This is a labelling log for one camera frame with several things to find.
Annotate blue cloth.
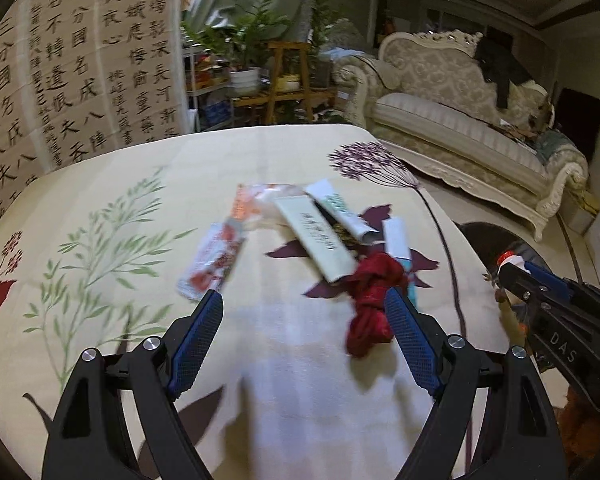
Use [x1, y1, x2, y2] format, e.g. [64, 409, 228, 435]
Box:
[535, 130, 581, 171]

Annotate small broad-leaf plant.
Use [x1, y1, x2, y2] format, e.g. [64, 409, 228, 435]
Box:
[300, 105, 346, 124]

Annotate green plant in dark pot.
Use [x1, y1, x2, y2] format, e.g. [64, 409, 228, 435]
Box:
[302, 0, 353, 86]

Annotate long white paper box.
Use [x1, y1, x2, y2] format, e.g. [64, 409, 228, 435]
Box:
[272, 196, 358, 283]

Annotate white metal rack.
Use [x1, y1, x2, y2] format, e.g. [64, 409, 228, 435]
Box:
[182, 42, 236, 133]

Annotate person's right forearm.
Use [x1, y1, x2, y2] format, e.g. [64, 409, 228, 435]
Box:
[562, 389, 598, 433]

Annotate white green tube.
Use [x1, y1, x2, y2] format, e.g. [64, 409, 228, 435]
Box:
[305, 180, 381, 246]

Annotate cream carved armchair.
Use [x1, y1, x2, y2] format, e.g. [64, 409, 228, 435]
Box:
[330, 20, 381, 68]

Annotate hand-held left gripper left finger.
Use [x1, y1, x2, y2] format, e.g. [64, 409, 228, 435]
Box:
[40, 289, 226, 480]

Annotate orange white plastic packet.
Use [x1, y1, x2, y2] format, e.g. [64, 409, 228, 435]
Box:
[232, 183, 306, 233]

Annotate yellow papers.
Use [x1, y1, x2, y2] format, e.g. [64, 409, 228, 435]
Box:
[572, 192, 600, 213]

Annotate black lined trash bin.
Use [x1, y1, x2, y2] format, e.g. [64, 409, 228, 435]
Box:
[455, 221, 556, 281]

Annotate red white snack packet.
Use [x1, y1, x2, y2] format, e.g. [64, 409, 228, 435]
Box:
[177, 222, 246, 301]

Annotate grey storage box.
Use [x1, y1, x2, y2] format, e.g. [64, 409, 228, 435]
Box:
[562, 200, 598, 233]

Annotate white blue tube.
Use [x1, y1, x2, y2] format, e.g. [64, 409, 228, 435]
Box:
[382, 217, 421, 311]

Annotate blue crate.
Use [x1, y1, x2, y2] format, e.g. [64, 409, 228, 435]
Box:
[200, 100, 231, 128]

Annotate floral tablecloth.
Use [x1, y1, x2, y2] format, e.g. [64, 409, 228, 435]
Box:
[0, 124, 531, 480]

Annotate red plastic bag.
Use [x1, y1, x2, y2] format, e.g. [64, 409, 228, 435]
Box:
[345, 252, 411, 358]

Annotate black jacket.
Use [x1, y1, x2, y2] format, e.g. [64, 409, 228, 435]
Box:
[475, 30, 531, 108]

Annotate cream carved sofa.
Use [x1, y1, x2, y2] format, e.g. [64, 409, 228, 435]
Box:
[332, 30, 591, 241]

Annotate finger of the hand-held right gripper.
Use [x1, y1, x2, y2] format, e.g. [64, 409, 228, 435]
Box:
[499, 263, 576, 312]
[525, 261, 600, 302]

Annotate green plant in white pot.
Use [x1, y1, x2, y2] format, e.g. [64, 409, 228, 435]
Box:
[180, 0, 291, 95]

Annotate small white bottle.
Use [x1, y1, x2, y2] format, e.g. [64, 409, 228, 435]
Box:
[495, 251, 528, 281]

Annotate wooden plant stand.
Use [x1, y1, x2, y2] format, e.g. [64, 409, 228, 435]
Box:
[230, 41, 338, 123]

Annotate calligraphy wall hanging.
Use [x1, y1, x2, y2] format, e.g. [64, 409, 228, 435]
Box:
[0, 0, 191, 241]

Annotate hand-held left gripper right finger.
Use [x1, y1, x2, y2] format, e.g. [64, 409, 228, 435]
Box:
[384, 286, 566, 480]

